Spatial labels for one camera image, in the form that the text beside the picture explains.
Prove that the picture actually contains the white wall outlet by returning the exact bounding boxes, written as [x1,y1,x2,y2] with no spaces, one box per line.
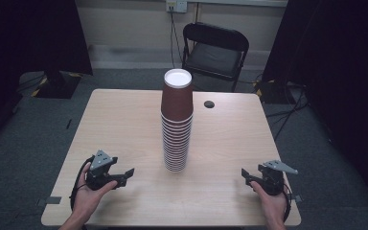
[166,0,189,14]

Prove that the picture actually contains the black folding chair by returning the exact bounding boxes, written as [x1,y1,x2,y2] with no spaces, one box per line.
[181,21,250,93]

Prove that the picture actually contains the stack of brown paper cups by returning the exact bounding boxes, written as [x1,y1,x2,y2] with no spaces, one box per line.
[160,68,195,173]

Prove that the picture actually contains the black outlet cable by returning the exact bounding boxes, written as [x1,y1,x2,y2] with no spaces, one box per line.
[169,11,185,75]

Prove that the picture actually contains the dark curtain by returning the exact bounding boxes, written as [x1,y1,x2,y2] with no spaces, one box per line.
[0,0,94,151]
[262,0,368,212]

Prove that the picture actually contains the right hand-held gripper cable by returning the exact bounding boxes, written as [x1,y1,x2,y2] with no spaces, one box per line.
[281,183,293,223]

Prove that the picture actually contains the person's left hand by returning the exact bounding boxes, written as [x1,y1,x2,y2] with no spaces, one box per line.
[72,162,119,222]

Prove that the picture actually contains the black stand base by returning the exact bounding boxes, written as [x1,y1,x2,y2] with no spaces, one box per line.
[31,70,82,100]

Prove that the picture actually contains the hand-held gripper cable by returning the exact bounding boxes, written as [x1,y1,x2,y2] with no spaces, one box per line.
[281,183,293,223]
[69,154,96,213]

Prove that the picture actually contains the person's right hand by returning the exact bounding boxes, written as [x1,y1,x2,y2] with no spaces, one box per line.
[250,180,289,225]

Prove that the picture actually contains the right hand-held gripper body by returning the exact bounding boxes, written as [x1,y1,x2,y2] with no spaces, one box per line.
[257,159,300,196]

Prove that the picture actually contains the left hand-held gripper cable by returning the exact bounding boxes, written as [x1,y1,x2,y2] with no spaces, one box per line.
[69,154,96,213]

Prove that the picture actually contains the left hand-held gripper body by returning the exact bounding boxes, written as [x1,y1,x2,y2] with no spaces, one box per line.
[85,149,119,192]

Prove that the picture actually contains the black floor cables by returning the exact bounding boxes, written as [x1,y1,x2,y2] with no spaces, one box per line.
[254,75,311,142]

